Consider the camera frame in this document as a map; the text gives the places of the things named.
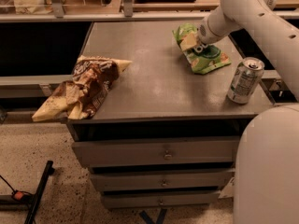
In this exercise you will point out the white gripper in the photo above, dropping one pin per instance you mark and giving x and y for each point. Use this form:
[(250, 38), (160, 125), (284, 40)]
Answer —
[(207, 33)]

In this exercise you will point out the green rice chip bag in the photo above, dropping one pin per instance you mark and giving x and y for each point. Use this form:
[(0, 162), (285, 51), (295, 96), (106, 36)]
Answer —
[(202, 59)]

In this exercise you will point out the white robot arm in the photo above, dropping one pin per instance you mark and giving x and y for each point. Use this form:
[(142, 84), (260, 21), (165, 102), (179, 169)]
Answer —
[(266, 189)]

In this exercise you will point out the brown chip bag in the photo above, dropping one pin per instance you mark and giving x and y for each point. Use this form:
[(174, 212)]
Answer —
[(82, 96)]

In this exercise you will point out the silver green soda can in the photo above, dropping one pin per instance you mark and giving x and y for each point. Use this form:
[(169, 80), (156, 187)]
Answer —
[(247, 76)]

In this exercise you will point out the grey drawer cabinet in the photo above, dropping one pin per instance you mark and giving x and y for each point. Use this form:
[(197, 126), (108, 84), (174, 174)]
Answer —
[(158, 96)]

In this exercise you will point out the middle grey drawer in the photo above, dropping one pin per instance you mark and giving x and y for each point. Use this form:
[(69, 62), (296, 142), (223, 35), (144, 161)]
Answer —
[(161, 180)]

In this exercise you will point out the grey drawer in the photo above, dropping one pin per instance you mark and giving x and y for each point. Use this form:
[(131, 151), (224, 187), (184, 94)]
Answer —
[(161, 180), (160, 199), (144, 152)]

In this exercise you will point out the top grey drawer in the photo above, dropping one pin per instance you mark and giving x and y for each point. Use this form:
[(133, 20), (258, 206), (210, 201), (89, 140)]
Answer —
[(144, 152)]

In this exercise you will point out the bottom grey drawer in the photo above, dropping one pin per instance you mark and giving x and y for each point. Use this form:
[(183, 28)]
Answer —
[(160, 199)]

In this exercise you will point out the black metal stand leg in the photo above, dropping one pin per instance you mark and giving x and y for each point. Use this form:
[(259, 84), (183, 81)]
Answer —
[(48, 171)]

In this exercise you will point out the metal rail frame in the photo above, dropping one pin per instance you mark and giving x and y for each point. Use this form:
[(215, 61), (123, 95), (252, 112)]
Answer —
[(98, 10)]

